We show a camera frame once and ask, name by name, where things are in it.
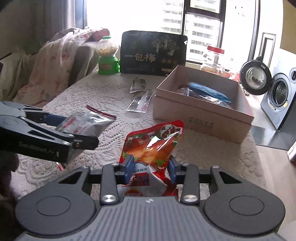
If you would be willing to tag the clear dark snack packet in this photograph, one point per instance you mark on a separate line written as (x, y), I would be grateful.
(192, 95)

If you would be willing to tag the green candy dispenser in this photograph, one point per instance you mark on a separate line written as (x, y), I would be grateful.
(107, 64)

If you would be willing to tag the grey washing machine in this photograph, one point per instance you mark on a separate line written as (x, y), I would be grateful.
(277, 102)

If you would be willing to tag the white packet with red edge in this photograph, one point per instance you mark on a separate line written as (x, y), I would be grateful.
(87, 122)

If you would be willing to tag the large black snack bag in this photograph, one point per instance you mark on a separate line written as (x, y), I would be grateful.
(148, 58)

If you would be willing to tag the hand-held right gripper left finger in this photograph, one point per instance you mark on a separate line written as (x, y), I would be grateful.
(128, 169)

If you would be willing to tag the brown cardboard box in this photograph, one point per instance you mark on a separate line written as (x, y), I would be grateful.
(196, 125)

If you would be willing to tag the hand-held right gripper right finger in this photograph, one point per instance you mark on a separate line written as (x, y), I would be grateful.
(172, 168)

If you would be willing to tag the red chicken snack packet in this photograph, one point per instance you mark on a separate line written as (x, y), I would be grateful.
(157, 143)

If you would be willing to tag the clear jar with red lid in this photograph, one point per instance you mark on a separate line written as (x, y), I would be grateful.
(212, 59)

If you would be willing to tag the grey curtain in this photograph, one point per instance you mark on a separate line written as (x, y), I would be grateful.
(55, 16)

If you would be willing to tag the black window frame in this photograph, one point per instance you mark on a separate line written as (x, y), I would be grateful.
(185, 34)

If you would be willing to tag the blue snack packet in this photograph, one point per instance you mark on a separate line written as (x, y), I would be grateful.
(208, 91)

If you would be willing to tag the floral blanket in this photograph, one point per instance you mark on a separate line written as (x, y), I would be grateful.
(53, 69)

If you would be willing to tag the long clear sachet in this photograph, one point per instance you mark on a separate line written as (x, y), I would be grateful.
(140, 103)

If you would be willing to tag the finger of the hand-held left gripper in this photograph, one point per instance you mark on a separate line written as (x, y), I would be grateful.
(85, 142)
(55, 120)

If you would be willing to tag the small clear sachet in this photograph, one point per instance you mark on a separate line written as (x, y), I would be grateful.
(138, 85)

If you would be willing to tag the beige cloth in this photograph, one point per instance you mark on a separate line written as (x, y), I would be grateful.
(11, 76)

